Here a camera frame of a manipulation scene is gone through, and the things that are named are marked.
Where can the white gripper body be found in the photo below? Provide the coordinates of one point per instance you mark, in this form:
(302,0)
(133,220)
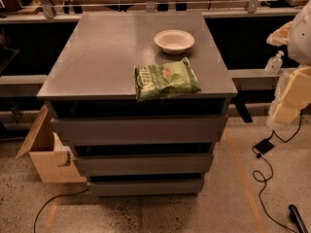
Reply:
(301,39)

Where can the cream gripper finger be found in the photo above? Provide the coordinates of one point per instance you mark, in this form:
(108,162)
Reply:
(281,115)
(280,36)

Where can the grey drawer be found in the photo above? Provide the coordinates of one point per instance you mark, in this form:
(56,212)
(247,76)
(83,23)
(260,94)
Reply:
(159,187)
(137,131)
(139,164)

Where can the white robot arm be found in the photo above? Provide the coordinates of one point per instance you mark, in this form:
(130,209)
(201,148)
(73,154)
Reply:
(298,46)

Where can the grey top drawer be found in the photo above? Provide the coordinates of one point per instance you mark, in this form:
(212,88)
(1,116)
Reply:
(137,131)

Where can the grey drawer cabinet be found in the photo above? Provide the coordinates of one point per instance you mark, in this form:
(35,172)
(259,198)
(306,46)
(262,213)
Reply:
(94,78)

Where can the grey bottom drawer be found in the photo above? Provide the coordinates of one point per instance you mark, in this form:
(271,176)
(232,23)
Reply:
(159,187)

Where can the open cardboard box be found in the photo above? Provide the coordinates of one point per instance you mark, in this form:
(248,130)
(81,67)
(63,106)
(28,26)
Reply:
(53,161)

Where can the black power adapter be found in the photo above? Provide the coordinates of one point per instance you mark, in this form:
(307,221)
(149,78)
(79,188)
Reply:
(264,146)

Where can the white bowl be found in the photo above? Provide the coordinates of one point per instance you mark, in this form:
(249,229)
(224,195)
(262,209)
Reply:
(174,42)

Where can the black cylindrical floor object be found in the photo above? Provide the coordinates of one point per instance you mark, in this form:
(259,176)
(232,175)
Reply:
(297,219)

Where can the green chip bag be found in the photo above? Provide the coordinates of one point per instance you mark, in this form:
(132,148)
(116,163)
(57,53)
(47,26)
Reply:
(162,81)

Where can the metal railing frame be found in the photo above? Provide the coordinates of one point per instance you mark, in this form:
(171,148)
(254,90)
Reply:
(149,0)

